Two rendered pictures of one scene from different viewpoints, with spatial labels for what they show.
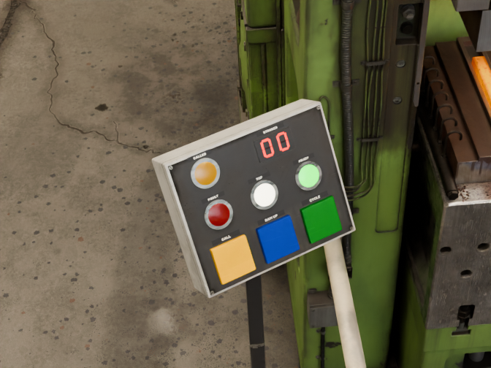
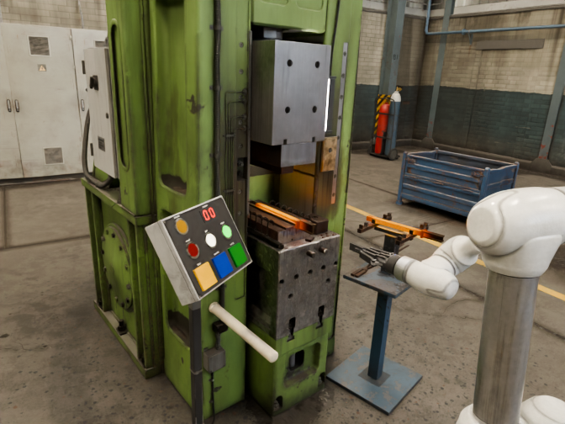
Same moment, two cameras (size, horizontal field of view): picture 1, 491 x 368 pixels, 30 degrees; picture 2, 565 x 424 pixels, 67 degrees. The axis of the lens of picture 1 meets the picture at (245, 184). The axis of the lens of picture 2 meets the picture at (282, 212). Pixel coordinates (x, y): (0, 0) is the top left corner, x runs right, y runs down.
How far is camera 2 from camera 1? 0.92 m
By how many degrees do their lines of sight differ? 41
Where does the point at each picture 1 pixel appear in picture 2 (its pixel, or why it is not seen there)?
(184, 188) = (173, 234)
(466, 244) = (289, 276)
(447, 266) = (282, 293)
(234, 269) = (208, 281)
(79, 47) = not seen: outside the picture
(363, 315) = (231, 360)
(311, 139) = (223, 213)
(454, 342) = (287, 346)
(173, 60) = (46, 303)
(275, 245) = (222, 267)
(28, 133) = not seen: outside the picture
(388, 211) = (239, 283)
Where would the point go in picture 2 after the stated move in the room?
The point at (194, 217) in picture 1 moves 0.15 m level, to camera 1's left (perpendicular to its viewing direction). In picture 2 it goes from (182, 251) to (134, 262)
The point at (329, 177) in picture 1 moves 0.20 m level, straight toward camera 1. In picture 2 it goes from (234, 232) to (259, 252)
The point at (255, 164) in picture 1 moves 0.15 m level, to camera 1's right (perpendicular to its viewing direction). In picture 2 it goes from (203, 224) to (240, 216)
